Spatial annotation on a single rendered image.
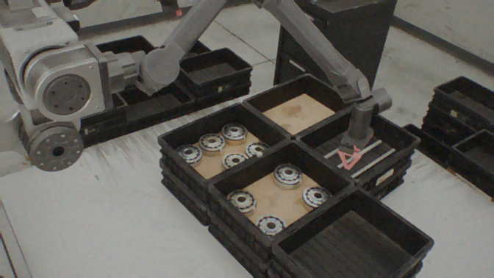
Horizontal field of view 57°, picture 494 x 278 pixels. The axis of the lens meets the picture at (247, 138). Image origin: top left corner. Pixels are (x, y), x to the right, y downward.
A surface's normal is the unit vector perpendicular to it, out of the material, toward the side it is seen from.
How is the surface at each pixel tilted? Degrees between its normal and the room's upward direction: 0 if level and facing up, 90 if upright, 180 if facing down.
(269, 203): 0
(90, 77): 90
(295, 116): 0
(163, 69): 49
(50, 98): 90
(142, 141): 0
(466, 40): 90
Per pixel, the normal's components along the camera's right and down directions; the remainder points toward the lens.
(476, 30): -0.81, 0.32
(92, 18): 0.58, 0.54
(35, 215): 0.07, -0.78
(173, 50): 0.48, -0.11
